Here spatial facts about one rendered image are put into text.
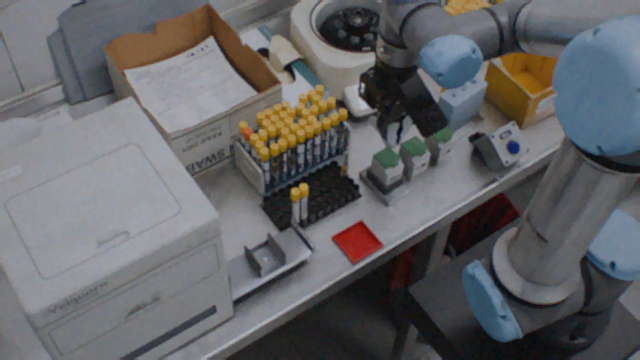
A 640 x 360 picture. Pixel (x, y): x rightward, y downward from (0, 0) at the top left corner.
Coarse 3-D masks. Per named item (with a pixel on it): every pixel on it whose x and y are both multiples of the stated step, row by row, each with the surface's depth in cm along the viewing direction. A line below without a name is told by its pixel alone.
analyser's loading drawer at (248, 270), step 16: (272, 240) 123; (288, 240) 127; (304, 240) 126; (240, 256) 124; (256, 256) 125; (272, 256) 125; (288, 256) 125; (304, 256) 125; (240, 272) 123; (256, 272) 123; (272, 272) 123; (240, 288) 121
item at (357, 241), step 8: (352, 224) 133; (360, 224) 134; (344, 232) 133; (352, 232) 133; (360, 232) 133; (368, 232) 133; (336, 240) 131; (344, 240) 132; (352, 240) 132; (360, 240) 132; (368, 240) 132; (376, 240) 132; (344, 248) 130; (352, 248) 131; (360, 248) 131; (368, 248) 131; (376, 248) 130; (352, 256) 130; (360, 256) 129
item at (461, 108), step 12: (468, 84) 144; (480, 84) 144; (444, 96) 141; (456, 96) 141; (468, 96) 142; (480, 96) 146; (444, 108) 142; (456, 108) 141; (468, 108) 145; (456, 120) 145; (468, 120) 149; (480, 120) 150; (456, 132) 148
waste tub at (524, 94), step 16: (512, 64) 155; (528, 64) 158; (544, 64) 154; (496, 80) 150; (512, 80) 145; (528, 80) 158; (544, 80) 156; (496, 96) 152; (512, 96) 147; (528, 96) 143; (544, 96) 145; (512, 112) 149; (528, 112) 146; (544, 112) 150
